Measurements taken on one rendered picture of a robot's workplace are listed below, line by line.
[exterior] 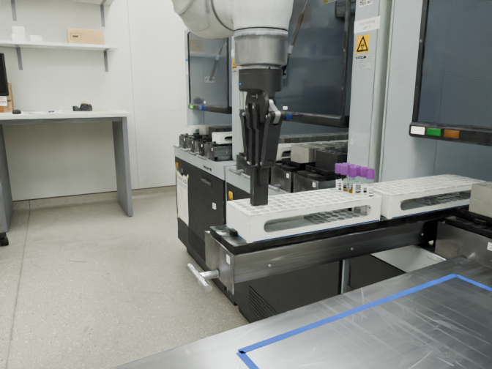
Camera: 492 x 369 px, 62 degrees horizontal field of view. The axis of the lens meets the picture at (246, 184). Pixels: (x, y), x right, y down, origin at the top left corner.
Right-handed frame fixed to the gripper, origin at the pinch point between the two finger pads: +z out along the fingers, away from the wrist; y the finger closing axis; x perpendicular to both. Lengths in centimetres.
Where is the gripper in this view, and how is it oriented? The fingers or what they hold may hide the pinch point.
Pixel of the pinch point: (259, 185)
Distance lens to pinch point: 73.1
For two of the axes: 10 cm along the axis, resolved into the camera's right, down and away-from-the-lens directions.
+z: 0.0, 9.8, 2.2
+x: -9.0, 0.9, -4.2
